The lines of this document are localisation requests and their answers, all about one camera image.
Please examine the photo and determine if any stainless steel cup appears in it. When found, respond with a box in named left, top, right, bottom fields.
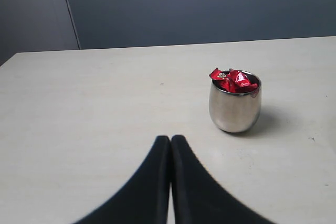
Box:
left=208, top=70, right=261, bottom=133

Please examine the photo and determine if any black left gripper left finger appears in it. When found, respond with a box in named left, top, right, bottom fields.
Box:
left=77, top=135, right=170, bottom=223

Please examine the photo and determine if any red candy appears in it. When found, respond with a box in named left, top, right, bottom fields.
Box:
left=219, top=69, right=258, bottom=93

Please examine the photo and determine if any red candy sticking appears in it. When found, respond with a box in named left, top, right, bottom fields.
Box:
left=209, top=68, right=228, bottom=81

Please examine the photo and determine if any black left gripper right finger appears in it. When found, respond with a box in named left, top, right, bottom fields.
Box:
left=171, top=135, right=271, bottom=224

